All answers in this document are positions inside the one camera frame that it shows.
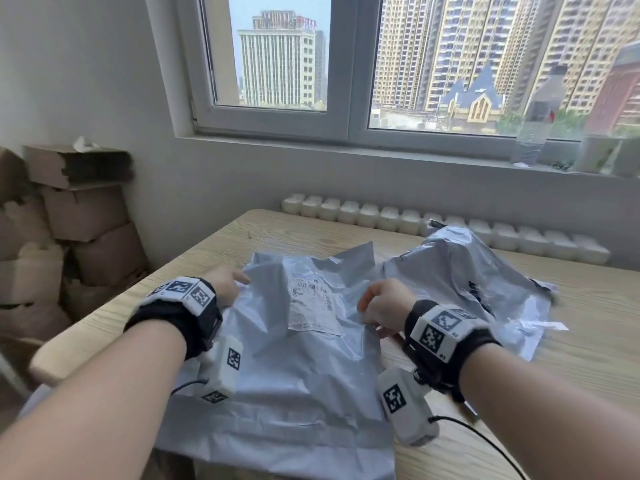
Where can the person's left hand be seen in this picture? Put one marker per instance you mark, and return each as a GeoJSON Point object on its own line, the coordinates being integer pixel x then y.
{"type": "Point", "coordinates": [225, 287]}

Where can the person's right hand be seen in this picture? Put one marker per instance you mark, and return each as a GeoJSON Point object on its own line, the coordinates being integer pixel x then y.
{"type": "Point", "coordinates": [392, 304]}

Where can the person's right thumb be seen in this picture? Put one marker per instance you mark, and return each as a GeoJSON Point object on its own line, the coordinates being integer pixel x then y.
{"type": "Point", "coordinates": [367, 305]}

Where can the person's left thumb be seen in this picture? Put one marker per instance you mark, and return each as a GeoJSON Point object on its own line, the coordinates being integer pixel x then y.
{"type": "Point", "coordinates": [241, 278]}

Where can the grey mailer bag with label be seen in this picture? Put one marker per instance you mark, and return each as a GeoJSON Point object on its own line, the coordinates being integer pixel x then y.
{"type": "Point", "coordinates": [300, 384]}

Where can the person's left forearm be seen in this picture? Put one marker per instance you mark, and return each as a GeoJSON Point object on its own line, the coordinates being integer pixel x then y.
{"type": "Point", "coordinates": [95, 394]}

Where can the person's right forearm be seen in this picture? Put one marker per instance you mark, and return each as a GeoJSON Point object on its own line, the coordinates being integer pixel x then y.
{"type": "Point", "coordinates": [545, 414]}

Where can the black left wristband with markers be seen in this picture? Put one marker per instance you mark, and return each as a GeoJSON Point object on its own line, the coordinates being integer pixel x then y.
{"type": "Point", "coordinates": [187, 304]}

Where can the black wristband with markers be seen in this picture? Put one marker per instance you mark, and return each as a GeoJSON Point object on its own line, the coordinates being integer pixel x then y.
{"type": "Point", "coordinates": [445, 334]}
{"type": "Point", "coordinates": [187, 304]}

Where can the black right wristband with markers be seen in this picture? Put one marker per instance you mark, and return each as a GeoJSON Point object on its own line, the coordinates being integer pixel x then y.
{"type": "Point", "coordinates": [445, 334]}

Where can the crumpled grey mailer bag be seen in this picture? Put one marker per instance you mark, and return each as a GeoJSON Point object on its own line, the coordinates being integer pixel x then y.
{"type": "Point", "coordinates": [465, 274]}

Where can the white radiator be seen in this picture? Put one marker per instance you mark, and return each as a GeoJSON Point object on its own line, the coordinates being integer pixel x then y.
{"type": "Point", "coordinates": [450, 224]}

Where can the stack of cardboard boxes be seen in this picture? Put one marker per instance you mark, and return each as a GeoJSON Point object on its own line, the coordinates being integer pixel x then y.
{"type": "Point", "coordinates": [65, 234]}

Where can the white framed window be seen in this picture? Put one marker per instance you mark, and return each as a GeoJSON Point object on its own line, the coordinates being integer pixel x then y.
{"type": "Point", "coordinates": [360, 69]}

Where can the small black objects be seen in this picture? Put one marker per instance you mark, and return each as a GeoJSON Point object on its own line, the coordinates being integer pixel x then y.
{"type": "Point", "coordinates": [562, 165]}

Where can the clear plastic water bottle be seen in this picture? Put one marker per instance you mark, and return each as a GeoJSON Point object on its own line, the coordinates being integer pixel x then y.
{"type": "Point", "coordinates": [537, 119]}

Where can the white and green cup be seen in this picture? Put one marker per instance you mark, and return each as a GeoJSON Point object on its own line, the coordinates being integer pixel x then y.
{"type": "Point", "coordinates": [595, 154]}

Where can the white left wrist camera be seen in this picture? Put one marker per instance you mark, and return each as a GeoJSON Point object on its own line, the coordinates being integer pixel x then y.
{"type": "Point", "coordinates": [225, 369]}

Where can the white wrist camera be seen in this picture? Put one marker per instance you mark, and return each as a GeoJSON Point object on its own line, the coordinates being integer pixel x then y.
{"type": "Point", "coordinates": [405, 409]}
{"type": "Point", "coordinates": [225, 369]}

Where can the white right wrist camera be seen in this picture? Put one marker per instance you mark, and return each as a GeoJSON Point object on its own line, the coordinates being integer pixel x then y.
{"type": "Point", "coordinates": [405, 409]}

